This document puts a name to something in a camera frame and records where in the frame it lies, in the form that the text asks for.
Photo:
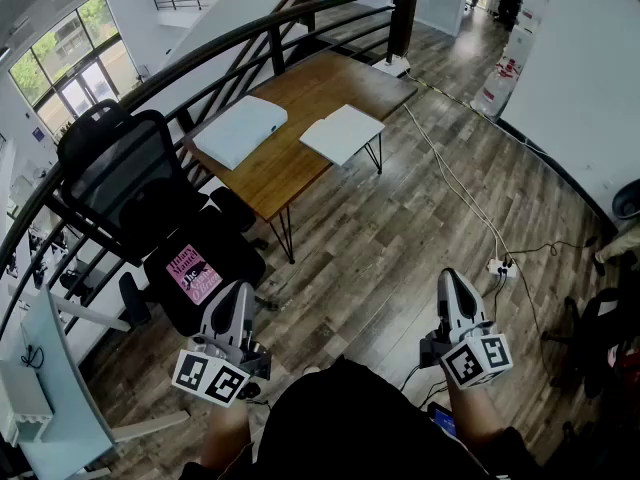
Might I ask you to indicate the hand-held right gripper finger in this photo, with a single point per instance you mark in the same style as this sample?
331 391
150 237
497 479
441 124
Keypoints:
447 303
470 308

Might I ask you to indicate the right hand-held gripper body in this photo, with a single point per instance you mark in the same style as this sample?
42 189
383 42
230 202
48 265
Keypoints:
475 358

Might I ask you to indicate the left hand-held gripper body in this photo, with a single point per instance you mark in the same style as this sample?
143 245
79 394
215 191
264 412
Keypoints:
210 378

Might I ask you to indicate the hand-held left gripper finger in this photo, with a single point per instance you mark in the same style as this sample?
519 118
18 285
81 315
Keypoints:
220 313
245 313

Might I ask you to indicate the person's right forearm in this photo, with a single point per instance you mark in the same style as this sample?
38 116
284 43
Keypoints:
475 413

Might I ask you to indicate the person's left forearm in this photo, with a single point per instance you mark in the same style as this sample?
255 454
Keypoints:
225 433

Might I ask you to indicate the pink book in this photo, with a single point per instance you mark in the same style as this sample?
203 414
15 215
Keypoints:
192 275

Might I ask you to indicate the white power strip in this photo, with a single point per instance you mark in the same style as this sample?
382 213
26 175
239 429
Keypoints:
501 268

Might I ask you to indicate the blue screen phone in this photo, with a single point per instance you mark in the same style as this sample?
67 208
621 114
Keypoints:
445 420

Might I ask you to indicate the black chair with armrests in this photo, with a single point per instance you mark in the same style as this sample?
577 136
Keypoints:
595 338

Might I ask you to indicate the person's black clothing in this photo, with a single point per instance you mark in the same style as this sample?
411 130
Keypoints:
350 428

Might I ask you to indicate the wooden table with hairpin legs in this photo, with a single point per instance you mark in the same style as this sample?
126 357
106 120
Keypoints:
295 173

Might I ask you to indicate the white partition desk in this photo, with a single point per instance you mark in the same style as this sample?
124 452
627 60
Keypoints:
60 393

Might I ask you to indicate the black mesh office chair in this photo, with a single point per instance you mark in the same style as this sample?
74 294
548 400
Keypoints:
115 168

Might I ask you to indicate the dark grey round bin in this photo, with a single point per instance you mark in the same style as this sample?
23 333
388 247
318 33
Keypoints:
629 199

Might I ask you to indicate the clear water jug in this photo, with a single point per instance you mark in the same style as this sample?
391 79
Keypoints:
492 93

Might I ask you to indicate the white floor socket box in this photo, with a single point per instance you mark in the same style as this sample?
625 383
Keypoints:
392 67

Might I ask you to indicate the black metal railing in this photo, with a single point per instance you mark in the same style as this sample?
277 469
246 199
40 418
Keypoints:
276 48

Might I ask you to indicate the large glass window door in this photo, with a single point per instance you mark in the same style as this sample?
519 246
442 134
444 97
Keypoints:
75 63

